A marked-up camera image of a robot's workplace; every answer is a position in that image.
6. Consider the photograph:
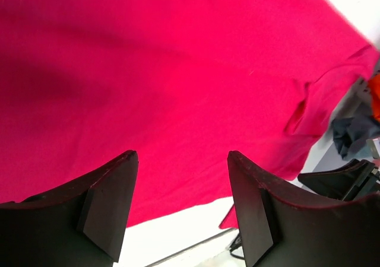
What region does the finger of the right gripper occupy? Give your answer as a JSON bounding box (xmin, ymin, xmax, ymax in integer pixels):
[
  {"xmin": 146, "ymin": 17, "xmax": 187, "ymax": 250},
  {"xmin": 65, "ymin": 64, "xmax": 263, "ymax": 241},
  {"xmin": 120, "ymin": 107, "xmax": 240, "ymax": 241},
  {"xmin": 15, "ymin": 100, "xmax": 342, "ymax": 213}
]
[{"xmin": 297, "ymin": 159, "xmax": 379, "ymax": 201}]

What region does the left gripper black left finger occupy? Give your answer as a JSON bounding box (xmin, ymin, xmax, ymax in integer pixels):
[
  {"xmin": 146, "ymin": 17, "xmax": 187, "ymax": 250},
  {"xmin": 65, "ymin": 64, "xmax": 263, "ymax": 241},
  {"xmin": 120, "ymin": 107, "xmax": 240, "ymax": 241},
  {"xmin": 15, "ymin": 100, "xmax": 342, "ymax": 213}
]
[{"xmin": 1, "ymin": 151, "xmax": 138, "ymax": 266}]

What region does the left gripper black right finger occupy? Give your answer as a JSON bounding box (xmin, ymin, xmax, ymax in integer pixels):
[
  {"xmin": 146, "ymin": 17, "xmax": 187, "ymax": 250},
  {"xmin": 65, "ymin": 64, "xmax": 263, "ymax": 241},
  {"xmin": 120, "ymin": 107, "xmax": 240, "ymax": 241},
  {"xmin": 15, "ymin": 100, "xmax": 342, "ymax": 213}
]
[{"xmin": 227, "ymin": 151, "xmax": 379, "ymax": 266}]

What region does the crimson t shirt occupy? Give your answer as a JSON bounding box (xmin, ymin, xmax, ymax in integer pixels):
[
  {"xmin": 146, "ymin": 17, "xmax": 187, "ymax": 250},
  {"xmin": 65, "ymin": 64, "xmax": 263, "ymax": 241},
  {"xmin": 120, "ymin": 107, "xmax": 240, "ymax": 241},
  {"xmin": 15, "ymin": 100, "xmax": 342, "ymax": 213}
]
[{"xmin": 1, "ymin": 0, "xmax": 379, "ymax": 225}]

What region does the orange t shirt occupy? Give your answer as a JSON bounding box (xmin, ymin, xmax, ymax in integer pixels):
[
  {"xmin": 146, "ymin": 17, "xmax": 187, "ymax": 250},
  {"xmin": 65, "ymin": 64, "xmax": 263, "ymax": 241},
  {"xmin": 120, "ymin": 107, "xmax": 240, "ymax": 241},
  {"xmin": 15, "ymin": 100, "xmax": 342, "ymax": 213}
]
[{"xmin": 368, "ymin": 73, "xmax": 380, "ymax": 119}]

